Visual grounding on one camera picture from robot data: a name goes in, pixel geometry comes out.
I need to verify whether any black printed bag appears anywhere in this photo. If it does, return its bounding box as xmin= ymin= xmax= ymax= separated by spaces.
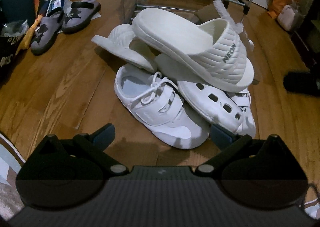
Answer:
xmin=0 ymin=20 xmax=32 ymax=77

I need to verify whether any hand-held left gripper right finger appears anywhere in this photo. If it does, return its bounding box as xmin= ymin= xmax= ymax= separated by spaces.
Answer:
xmin=195 ymin=124 xmax=299 ymax=177

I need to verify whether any white cloth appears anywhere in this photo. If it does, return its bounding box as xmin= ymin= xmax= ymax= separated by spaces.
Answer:
xmin=0 ymin=132 xmax=25 ymax=217

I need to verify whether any clear plastic packet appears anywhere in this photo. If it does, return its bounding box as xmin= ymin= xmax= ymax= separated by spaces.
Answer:
xmin=50 ymin=0 xmax=73 ymax=15

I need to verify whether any white clog with purple charms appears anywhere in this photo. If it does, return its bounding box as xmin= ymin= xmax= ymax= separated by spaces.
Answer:
xmin=177 ymin=79 xmax=250 ymax=135

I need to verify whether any wooden brush handle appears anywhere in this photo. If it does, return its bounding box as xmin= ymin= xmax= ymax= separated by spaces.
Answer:
xmin=15 ymin=14 xmax=43 ymax=55

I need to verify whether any white laced strap sneaker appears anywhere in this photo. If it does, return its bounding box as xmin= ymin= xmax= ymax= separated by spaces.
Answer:
xmin=114 ymin=63 xmax=210 ymax=149
xmin=225 ymin=89 xmax=257 ymax=135

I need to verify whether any white ribbed slide sandal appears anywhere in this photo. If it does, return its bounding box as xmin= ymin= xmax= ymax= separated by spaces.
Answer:
xmin=131 ymin=9 xmax=255 ymax=92
xmin=91 ymin=24 xmax=157 ymax=72

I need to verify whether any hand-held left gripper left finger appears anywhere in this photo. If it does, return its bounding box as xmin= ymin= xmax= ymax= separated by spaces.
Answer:
xmin=25 ymin=124 xmax=129 ymax=177

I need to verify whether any dark blue folder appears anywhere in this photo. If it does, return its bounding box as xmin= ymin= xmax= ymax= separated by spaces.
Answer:
xmin=0 ymin=0 xmax=35 ymax=27

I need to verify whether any pink bag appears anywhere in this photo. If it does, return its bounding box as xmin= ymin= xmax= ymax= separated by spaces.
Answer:
xmin=277 ymin=2 xmax=300 ymax=32

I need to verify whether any grey clog with dark print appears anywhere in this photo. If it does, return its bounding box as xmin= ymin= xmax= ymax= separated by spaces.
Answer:
xmin=30 ymin=8 xmax=65 ymax=56
xmin=61 ymin=1 xmax=102 ymax=34

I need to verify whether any tablet box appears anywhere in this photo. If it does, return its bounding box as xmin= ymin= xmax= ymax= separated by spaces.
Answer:
xmin=32 ymin=0 xmax=54 ymax=17

